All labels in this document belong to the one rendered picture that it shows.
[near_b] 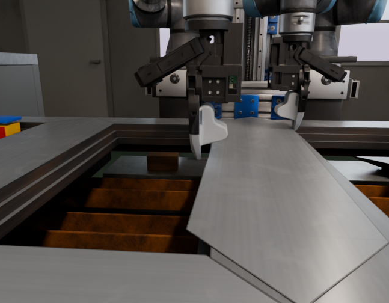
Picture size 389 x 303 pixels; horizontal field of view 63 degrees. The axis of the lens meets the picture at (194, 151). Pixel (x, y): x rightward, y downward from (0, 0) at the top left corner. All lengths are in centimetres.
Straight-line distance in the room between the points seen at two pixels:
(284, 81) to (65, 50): 397
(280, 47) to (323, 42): 51
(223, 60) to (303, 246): 30
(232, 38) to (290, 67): 27
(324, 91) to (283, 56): 40
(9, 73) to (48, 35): 338
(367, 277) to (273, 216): 10
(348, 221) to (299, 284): 12
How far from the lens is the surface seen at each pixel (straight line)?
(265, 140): 65
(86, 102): 446
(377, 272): 29
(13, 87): 131
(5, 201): 47
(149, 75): 50
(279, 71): 73
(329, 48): 125
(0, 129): 88
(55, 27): 461
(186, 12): 49
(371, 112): 429
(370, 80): 424
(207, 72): 47
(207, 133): 50
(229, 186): 41
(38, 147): 65
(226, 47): 49
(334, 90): 113
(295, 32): 74
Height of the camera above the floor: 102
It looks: 16 degrees down
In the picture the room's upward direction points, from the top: straight up
